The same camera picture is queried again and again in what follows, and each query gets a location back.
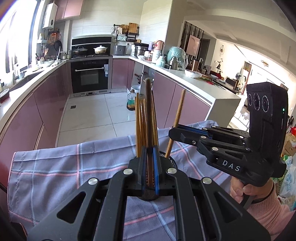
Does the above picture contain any teal desk fan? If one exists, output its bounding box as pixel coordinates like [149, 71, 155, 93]
[167, 46, 188, 69]

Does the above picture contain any white water heater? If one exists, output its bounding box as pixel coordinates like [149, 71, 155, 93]
[42, 3, 58, 29]

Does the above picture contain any oil bottle on floor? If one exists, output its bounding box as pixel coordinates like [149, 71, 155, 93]
[126, 89, 137, 111]

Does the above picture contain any black mesh utensil cup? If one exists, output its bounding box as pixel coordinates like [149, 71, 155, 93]
[138, 151, 178, 201]

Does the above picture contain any grey plaid tablecloth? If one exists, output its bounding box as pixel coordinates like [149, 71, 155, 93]
[6, 119, 234, 241]

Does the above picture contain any pink thermos jug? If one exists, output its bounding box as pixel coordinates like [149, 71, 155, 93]
[154, 40, 165, 59]

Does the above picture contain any black wall spice rack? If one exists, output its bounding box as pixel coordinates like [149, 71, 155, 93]
[111, 23, 141, 43]

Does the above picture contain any pink upper cabinet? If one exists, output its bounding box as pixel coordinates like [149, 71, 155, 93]
[54, 0, 84, 21]

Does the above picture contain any pink sleeve forearm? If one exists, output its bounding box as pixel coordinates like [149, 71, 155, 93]
[247, 190, 295, 240]

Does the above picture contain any black built-in oven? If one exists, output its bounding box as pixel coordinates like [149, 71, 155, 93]
[70, 35, 113, 97]

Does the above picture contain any black lidded wok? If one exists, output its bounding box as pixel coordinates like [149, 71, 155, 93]
[72, 46, 88, 58]

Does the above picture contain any silver rice cooker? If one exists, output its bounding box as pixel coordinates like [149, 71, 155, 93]
[113, 45, 126, 56]

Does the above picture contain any black tracking camera right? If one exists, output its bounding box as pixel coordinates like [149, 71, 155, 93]
[246, 82, 288, 163]

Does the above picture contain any wooden chopstick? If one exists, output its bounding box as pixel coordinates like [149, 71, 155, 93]
[142, 99, 147, 147]
[145, 78, 154, 188]
[135, 93, 141, 158]
[152, 91, 159, 146]
[165, 89, 186, 159]
[139, 99, 145, 146]

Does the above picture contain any kitchen window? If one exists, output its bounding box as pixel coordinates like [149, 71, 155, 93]
[1, 1, 41, 79]

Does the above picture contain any person right hand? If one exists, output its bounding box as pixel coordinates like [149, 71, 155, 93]
[230, 177, 274, 203]

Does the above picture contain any white ceramic pot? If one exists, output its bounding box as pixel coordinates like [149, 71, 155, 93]
[94, 45, 108, 54]

